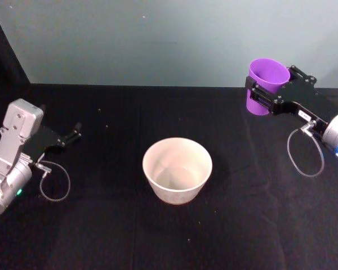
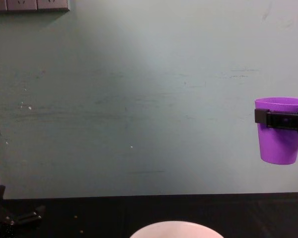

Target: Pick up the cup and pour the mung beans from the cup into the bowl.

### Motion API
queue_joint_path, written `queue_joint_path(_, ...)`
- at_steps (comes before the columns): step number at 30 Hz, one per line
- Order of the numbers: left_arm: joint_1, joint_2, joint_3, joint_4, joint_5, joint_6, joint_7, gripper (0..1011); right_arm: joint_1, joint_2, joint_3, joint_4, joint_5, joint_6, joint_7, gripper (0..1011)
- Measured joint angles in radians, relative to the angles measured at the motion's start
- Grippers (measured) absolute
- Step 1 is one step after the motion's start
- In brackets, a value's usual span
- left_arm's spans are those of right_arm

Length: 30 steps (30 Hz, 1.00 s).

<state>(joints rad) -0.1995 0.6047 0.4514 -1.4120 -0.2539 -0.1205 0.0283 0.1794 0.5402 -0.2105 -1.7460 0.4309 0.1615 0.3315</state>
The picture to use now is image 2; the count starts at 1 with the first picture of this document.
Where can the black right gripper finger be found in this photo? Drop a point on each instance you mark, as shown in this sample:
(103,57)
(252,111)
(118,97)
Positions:
(280,121)

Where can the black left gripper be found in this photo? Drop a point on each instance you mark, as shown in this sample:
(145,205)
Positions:
(1,226)

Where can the purple plastic cup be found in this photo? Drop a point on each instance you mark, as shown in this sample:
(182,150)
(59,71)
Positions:
(279,146)

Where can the black table cloth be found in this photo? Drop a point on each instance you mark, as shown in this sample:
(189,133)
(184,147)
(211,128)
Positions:
(164,213)

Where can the pale pink round container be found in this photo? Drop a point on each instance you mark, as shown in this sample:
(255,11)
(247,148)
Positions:
(176,230)

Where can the grey wall socket panel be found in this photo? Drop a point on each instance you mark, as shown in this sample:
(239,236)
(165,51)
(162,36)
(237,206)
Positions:
(29,5)

